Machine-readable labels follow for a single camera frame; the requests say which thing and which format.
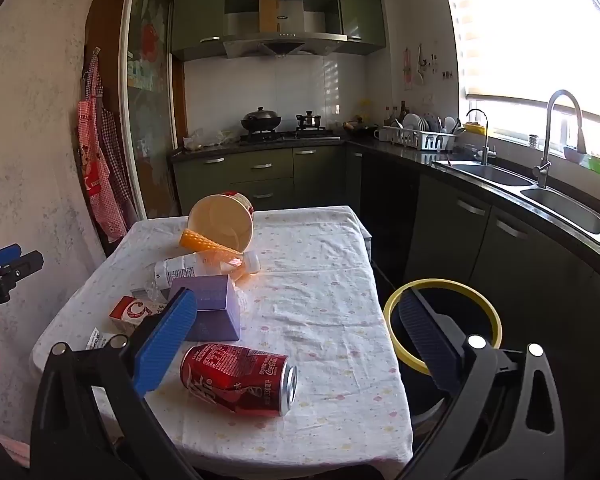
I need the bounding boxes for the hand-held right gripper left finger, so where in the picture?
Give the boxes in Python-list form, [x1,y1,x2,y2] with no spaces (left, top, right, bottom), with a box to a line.
[30,287,201,480]

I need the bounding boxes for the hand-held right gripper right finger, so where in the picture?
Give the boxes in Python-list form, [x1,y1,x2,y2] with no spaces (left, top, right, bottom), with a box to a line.
[397,287,565,480]

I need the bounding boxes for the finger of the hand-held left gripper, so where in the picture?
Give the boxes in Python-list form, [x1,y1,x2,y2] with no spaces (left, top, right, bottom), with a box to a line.
[0,251,44,282]
[0,244,22,271]

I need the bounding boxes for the black bin yellow rim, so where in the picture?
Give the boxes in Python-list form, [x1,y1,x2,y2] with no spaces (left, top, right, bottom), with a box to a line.
[383,278,503,426]

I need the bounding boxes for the red white small carton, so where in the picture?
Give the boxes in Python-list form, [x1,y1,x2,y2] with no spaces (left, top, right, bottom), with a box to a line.
[109,295,168,336]

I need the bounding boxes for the clear plastic wrapper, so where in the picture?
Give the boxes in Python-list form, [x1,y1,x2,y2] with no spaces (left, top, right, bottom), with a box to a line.
[131,280,173,306]

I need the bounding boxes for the purple cardboard box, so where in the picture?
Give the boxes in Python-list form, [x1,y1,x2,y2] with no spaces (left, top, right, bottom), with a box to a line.
[167,274,242,342]

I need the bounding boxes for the blue and white tube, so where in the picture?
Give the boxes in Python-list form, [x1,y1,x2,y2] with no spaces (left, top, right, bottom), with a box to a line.
[85,327,128,352]

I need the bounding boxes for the red soda can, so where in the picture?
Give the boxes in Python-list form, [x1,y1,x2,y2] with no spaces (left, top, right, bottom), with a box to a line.
[180,342,299,417]

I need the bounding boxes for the clear plastic piece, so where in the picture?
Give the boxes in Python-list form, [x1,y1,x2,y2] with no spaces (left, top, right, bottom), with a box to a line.
[153,251,261,291]

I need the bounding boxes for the orange ridged packet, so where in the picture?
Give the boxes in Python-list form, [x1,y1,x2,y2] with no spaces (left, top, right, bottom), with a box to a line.
[179,228,248,281]

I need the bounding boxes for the red instant noodle cup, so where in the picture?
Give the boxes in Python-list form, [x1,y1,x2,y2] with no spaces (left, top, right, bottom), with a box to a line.
[186,190,255,252]

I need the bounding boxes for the red patterned apron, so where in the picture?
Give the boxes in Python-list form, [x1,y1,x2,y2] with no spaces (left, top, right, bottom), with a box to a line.
[76,54,128,243]

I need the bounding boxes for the white dotted tablecloth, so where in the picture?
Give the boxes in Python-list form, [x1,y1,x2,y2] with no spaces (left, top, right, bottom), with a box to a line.
[31,205,415,471]

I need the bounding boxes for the red checked apron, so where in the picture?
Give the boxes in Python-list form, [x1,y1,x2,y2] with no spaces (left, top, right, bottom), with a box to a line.
[100,107,140,226]

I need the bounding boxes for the person's pink clothing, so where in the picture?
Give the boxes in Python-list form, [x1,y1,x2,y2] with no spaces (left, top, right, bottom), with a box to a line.
[0,432,33,468]

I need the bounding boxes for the steel double sink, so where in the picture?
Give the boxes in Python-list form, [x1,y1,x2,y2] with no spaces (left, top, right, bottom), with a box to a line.
[432,159,600,247]

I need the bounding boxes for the white dish rack with dishes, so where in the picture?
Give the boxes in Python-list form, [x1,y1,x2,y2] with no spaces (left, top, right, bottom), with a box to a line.
[375,112,463,152]

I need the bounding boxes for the plastic bags on counter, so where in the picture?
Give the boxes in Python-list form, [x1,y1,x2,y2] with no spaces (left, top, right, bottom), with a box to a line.
[182,127,238,152]

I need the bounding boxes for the small steel faucet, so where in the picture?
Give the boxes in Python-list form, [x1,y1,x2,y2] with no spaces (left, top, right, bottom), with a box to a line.
[466,108,496,166]

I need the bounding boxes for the glass sliding door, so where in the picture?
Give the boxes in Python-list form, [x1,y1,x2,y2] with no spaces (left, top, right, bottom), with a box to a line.
[119,0,181,221]

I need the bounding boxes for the group of condiment bottles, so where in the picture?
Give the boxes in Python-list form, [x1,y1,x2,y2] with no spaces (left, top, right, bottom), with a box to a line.
[383,100,411,127]

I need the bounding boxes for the black wok with lid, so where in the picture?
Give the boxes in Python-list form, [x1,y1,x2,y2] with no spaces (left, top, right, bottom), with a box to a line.
[240,106,283,133]

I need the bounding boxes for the gas stove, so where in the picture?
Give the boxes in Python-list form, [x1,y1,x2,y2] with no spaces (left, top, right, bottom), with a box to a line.
[239,130,341,142]

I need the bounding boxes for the tall steel faucet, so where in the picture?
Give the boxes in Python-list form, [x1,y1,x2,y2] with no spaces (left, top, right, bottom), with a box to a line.
[532,89,587,189]

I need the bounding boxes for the green upper cabinets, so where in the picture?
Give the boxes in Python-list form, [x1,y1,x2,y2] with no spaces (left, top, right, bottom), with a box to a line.
[171,0,387,61]

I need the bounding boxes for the steel range hood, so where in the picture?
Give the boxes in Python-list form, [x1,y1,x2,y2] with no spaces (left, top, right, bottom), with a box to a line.
[223,0,348,59]

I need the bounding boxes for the white window blind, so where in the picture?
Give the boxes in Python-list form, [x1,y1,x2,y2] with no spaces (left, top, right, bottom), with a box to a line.
[445,0,600,126]

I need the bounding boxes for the pink wall ornament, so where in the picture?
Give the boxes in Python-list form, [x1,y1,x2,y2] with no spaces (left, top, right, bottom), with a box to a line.
[402,47,415,92]

